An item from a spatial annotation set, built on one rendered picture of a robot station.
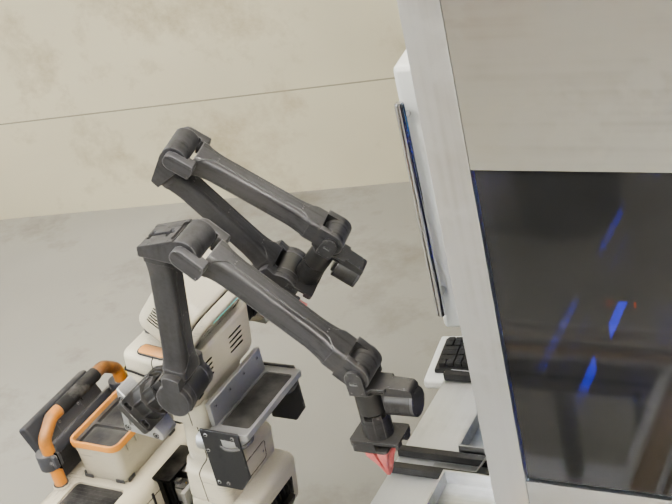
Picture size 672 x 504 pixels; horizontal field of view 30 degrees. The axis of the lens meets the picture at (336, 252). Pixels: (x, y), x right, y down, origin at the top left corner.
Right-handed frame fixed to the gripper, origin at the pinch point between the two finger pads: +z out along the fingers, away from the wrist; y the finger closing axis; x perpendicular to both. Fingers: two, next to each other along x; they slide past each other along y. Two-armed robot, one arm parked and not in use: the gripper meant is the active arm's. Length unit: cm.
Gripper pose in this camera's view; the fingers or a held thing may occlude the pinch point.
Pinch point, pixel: (389, 469)
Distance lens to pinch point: 245.5
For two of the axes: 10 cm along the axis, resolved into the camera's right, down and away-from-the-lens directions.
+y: 8.8, 0.2, -4.7
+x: 4.2, -5.1, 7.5
